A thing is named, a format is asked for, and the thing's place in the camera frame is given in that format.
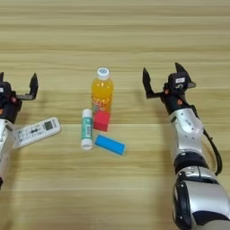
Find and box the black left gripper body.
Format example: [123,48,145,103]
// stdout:
[0,92,22,124]

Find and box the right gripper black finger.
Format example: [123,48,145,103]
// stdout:
[174,62,197,90]
[142,66,165,100]

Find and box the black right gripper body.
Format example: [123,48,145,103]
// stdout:
[163,84,192,116]

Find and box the orange juice bottle white cap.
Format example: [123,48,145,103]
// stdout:
[91,67,115,117]

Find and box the red cube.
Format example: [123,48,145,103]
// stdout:
[93,111,111,132]

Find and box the white green glue stick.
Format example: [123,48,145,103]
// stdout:
[80,108,94,151]

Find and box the right gripper small black box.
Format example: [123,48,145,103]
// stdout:
[167,72,190,92]

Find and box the gripper small black box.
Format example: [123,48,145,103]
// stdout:
[167,72,190,92]
[0,82,13,102]

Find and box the left gripper small black box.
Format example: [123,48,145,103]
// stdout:
[0,82,13,102]

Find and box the white remote control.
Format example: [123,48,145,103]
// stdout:
[13,117,62,150]

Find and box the blue rectangular block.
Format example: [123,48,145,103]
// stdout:
[94,134,127,156]

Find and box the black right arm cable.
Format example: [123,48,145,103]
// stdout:
[190,102,224,177]

